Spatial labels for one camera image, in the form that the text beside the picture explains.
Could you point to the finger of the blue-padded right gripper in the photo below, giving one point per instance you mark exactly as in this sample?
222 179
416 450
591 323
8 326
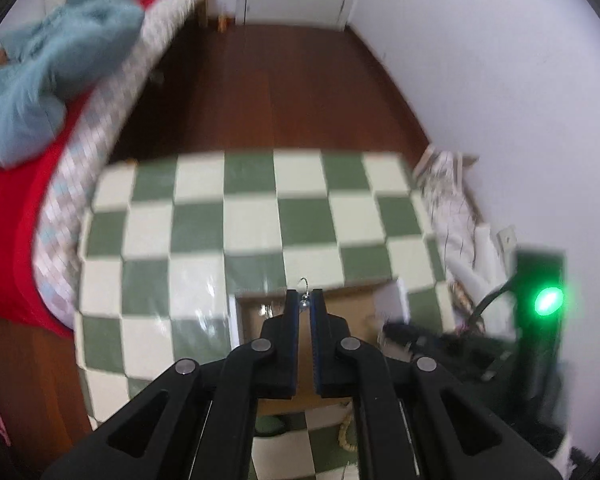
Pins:
414 420

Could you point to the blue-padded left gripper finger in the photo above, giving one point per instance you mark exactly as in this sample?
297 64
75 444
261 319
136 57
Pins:
194 421

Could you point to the cardboard box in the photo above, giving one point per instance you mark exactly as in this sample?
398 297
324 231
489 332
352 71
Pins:
366 307

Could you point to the black device with green light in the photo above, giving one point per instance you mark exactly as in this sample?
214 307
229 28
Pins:
538 286

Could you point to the green white checkered tablecloth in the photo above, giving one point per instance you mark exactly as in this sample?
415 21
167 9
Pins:
166 247

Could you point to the grey checkered mattress sheet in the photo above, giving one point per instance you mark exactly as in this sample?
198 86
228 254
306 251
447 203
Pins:
55 246

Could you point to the red bed blanket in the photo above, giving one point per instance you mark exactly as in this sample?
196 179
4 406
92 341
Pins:
21 195

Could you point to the small orange bottle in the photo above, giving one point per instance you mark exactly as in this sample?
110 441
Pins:
222 24

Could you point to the blue quilted duvet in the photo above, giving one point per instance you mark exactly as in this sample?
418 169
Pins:
52 62

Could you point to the white wall socket strip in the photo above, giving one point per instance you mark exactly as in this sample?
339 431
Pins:
507 242

